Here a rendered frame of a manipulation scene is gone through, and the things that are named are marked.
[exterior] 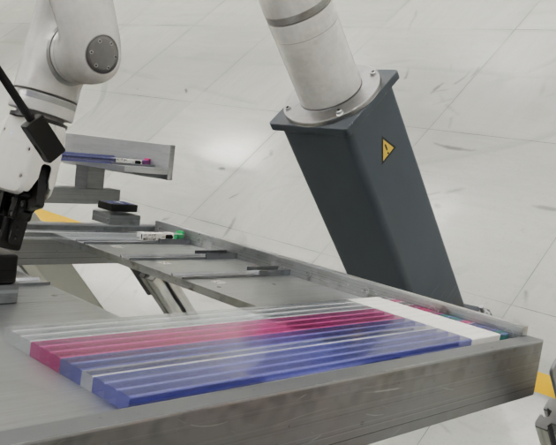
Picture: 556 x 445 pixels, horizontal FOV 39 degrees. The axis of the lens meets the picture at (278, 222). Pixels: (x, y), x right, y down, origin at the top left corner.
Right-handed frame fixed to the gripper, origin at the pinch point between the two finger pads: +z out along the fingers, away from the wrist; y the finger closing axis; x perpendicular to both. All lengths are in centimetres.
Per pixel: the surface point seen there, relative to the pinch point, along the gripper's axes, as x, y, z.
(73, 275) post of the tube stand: 33.5, -32.7, 8.4
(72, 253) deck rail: 15.7, -8.0, 2.0
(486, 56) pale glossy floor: 186, -51, -89
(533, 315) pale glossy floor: 123, 17, -7
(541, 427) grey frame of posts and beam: 34, 61, 4
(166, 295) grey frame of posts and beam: 37.7, -10.0, 6.2
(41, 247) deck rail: 10.3, -8.0, 2.0
